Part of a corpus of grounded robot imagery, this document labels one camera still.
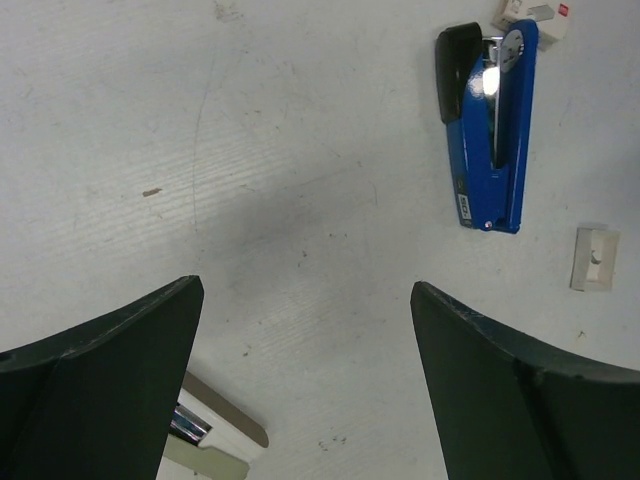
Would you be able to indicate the beige white stapler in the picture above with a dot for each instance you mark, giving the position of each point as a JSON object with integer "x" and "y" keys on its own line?
{"x": 210, "y": 436}

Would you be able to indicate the white staple box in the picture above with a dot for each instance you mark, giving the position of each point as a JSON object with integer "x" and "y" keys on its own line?
{"x": 551, "y": 16}

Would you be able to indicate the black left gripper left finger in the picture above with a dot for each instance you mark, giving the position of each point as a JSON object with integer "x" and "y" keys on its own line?
{"x": 95, "y": 401}

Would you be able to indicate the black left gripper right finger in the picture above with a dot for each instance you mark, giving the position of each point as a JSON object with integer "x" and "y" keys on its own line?
{"x": 509, "y": 406}

